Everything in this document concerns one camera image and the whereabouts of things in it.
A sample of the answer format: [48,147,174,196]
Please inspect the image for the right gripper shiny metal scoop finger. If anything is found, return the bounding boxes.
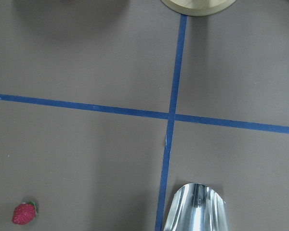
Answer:
[163,183,229,231]

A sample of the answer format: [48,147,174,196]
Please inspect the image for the wooden cutting board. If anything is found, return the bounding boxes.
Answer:
[161,0,236,16]

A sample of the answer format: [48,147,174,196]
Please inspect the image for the red strawberry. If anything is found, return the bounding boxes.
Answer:
[12,201,38,225]

